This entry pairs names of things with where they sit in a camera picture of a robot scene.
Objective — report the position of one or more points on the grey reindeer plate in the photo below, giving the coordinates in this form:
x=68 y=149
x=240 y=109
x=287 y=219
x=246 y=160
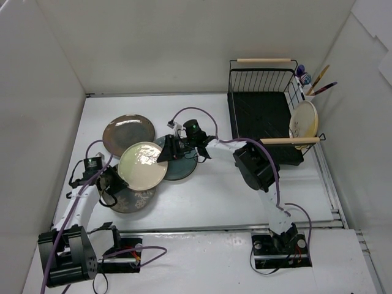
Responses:
x=129 y=201

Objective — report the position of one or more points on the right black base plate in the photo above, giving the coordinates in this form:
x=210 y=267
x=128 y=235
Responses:
x=266 y=257

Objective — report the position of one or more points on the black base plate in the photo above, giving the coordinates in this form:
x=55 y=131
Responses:
x=266 y=257
x=127 y=262

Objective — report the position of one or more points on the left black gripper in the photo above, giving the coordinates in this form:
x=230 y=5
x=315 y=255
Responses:
x=113 y=181

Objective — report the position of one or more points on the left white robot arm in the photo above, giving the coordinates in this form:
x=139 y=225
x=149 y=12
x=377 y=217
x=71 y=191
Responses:
x=67 y=255

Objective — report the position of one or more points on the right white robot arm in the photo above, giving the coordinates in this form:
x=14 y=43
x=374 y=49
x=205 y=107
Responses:
x=254 y=162

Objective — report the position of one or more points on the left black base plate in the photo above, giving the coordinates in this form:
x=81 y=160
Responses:
x=127 y=262

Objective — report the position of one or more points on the white utensil holder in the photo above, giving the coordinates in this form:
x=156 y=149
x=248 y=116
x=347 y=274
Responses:
x=305 y=93

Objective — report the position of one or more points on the pale green plate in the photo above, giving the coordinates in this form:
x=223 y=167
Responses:
x=139 y=168

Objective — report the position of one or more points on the blue-grey ceramic plate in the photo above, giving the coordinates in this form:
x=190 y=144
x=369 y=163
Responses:
x=179 y=169

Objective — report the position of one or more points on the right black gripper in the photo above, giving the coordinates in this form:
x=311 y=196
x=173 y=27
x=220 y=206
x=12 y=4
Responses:
x=173 y=147

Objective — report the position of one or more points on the cream and yellow plate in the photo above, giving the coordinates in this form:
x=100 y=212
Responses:
x=304 y=122

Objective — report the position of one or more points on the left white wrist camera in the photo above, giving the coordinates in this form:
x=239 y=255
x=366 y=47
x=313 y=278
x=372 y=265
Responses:
x=101 y=156

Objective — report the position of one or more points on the blue patterned utensil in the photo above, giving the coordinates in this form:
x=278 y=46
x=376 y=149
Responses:
x=303 y=76

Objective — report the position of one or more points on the black wire dish rack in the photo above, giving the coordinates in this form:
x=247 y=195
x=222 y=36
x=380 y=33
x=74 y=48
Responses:
x=262 y=96

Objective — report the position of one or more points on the purple utensil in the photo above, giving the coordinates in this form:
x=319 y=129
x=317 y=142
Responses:
x=321 y=90

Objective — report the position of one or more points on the brown speckled plate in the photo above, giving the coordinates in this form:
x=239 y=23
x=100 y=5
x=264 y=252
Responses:
x=125 y=131

